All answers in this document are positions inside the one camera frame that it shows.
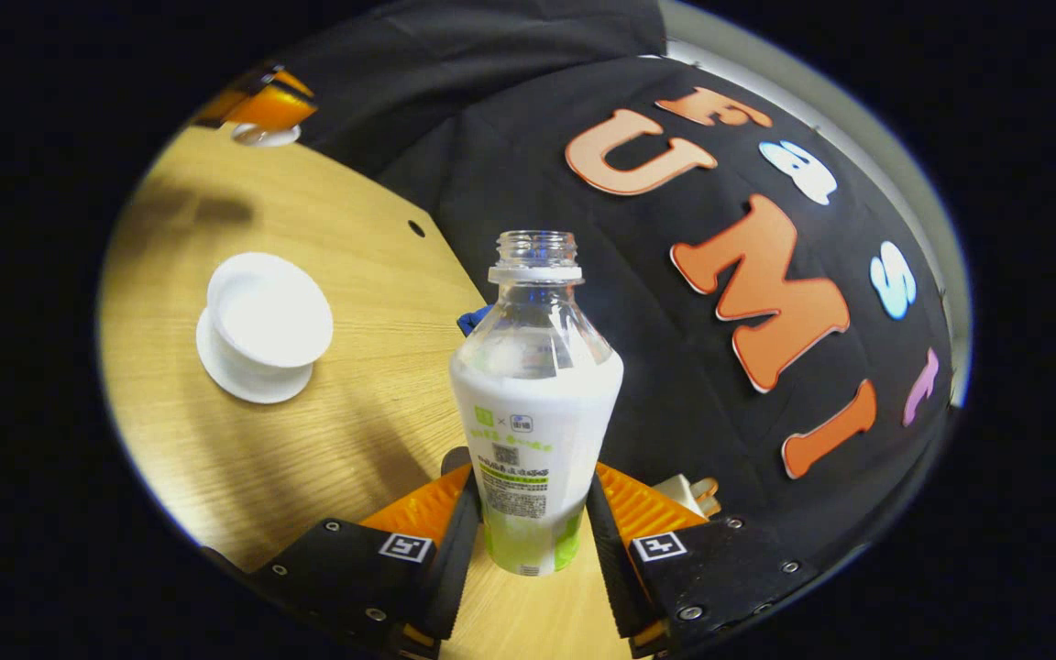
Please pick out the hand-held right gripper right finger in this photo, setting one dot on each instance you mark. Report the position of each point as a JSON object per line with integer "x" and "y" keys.
{"x": 606, "y": 550}

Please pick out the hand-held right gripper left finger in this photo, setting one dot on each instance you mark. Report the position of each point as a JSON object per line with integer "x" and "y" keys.
{"x": 455, "y": 550}

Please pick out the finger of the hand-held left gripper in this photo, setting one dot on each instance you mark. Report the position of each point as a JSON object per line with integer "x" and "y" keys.
{"x": 267, "y": 105}

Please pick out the dark coaster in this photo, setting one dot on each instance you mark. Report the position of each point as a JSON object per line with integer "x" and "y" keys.
{"x": 455, "y": 461}

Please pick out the clear water bottle white label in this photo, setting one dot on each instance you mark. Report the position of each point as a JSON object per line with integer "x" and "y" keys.
{"x": 537, "y": 412}

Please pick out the white teacup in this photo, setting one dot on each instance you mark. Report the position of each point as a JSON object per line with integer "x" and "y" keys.
{"x": 271, "y": 312}

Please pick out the cream toaster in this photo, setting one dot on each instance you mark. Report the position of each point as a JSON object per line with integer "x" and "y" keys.
{"x": 675, "y": 490}

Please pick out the toast slice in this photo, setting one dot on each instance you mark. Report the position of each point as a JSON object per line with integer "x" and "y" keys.
{"x": 709, "y": 495}

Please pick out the black backdrop cloth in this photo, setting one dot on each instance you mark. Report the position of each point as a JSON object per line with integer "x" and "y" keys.
{"x": 491, "y": 55}
{"x": 656, "y": 422}

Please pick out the blue cloth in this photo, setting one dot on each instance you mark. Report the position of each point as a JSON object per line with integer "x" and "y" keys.
{"x": 473, "y": 321}

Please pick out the white saucer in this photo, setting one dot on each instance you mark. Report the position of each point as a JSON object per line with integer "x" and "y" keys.
{"x": 253, "y": 383}

